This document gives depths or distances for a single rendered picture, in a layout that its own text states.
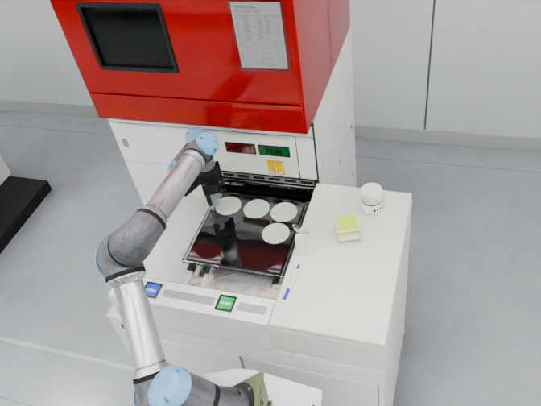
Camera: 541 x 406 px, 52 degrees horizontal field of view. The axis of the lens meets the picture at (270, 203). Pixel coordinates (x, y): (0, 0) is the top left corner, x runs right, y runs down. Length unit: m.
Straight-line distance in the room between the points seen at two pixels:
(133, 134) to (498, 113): 2.23
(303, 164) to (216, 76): 0.46
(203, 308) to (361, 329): 0.49
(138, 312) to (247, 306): 0.34
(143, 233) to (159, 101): 0.62
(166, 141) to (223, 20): 0.64
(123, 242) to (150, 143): 0.77
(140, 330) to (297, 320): 0.45
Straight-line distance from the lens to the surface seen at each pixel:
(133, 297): 1.63
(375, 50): 3.44
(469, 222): 3.28
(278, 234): 1.99
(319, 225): 1.92
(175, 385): 1.47
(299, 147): 1.98
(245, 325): 1.74
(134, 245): 1.54
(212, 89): 1.88
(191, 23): 1.78
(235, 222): 2.07
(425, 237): 3.18
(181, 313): 1.82
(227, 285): 1.91
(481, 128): 3.69
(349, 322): 1.67
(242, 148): 2.06
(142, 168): 2.37
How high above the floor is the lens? 2.37
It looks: 44 degrees down
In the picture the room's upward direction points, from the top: 11 degrees counter-clockwise
